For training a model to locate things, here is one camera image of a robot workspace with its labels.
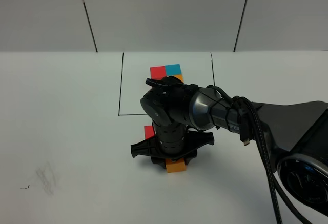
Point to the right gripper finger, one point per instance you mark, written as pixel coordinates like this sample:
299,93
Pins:
189,155
159,161

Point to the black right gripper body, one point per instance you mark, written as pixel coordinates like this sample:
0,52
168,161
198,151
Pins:
170,142

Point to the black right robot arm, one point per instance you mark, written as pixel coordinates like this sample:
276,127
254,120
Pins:
294,136

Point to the orange template cube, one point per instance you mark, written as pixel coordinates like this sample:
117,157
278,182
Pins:
180,77

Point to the red template cube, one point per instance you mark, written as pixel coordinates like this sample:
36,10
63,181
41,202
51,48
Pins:
157,73

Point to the blue template cube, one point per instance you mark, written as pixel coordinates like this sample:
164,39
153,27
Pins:
173,70

